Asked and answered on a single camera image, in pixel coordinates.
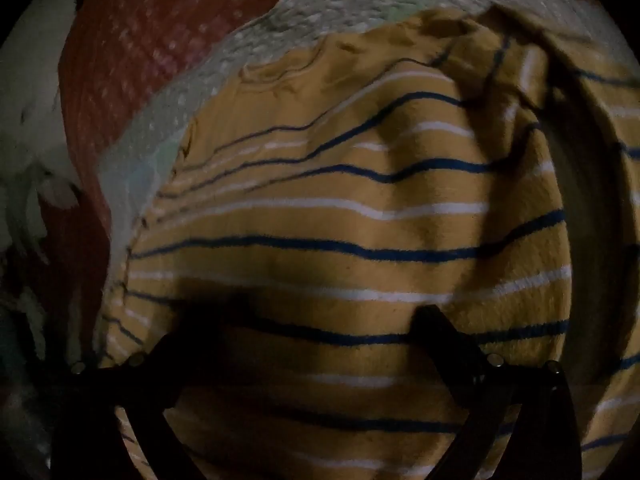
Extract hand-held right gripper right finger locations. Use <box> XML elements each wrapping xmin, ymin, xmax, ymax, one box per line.
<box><xmin>412</xmin><ymin>304</ymin><xmax>583</xmax><ymax>480</ymax></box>

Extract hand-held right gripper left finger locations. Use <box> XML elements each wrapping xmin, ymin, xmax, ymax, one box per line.
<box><xmin>50</xmin><ymin>294</ymin><xmax>251</xmax><ymax>480</ymax></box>

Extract yellow striped shirt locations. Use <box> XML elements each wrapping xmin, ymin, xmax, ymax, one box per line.
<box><xmin>99</xmin><ymin>7</ymin><xmax>640</xmax><ymax>480</ymax></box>

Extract white textured blanket with hearts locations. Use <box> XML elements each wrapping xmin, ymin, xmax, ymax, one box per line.
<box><xmin>97</xmin><ymin>0</ymin><xmax>608</xmax><ymax>291</ymax></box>

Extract white cloth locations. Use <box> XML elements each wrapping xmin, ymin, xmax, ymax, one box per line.
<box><xmin>0</xmin><ymin>0</ymin><xmax>113</xmax><ymax>266</ymax></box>

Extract red patterned bedsheet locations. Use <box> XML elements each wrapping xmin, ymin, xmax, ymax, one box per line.
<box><xmin>45</xmin><ymin>0</ymin><xmax>601</xmax><ymax>361</ymax></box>

